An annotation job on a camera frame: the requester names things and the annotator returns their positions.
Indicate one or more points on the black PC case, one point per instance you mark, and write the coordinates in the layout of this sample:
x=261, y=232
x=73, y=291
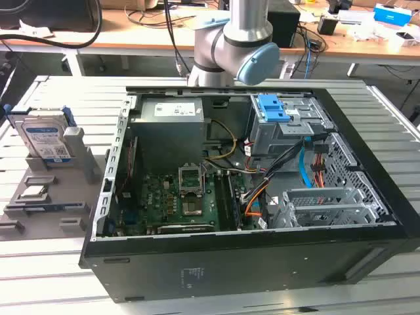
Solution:
x=229, y=262

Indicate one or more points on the black box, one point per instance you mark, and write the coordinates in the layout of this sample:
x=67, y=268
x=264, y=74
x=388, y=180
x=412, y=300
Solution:
x=285, y=23

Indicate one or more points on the wooden desk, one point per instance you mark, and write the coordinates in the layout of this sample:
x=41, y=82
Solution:
x=147, y=36

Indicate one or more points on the CPU socket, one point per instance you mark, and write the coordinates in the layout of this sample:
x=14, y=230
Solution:
x=193, y=206

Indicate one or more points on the metal drive cage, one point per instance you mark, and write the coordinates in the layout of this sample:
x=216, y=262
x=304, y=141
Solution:
x=269, y=138

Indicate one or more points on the hard disk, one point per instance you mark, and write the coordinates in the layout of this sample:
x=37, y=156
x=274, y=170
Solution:
x=42, y=138

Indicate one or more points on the black RAM slot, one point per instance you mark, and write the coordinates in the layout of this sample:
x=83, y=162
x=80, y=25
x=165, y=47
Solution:
x=235, y=203
x=223, y=203

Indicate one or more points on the small black device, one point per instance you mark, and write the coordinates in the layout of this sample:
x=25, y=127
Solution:
x=326, y=25

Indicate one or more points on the metal disk bay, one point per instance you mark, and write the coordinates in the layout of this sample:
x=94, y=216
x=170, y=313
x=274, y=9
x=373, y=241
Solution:
x=315, y=200

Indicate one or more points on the silver CPU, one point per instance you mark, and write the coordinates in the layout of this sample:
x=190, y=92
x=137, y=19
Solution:
x=34, y=191

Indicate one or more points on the green motherboard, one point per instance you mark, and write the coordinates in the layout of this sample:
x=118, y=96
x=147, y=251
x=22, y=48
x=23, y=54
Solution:
x=157, y=197

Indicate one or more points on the blue plastic latch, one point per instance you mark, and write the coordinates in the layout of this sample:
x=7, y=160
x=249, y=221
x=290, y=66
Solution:
x=269, y=108

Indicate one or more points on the grey parts rack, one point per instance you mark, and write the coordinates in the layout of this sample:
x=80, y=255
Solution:
x=65, y=190

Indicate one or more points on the blue cardboard box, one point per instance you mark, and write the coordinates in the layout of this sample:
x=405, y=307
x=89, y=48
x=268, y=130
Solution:
x=392, y=13

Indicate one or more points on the grey power supply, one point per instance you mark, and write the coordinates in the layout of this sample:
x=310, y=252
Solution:
x=167, y=131

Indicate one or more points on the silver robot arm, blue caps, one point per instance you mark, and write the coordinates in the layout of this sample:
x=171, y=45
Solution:
x=249, y=19

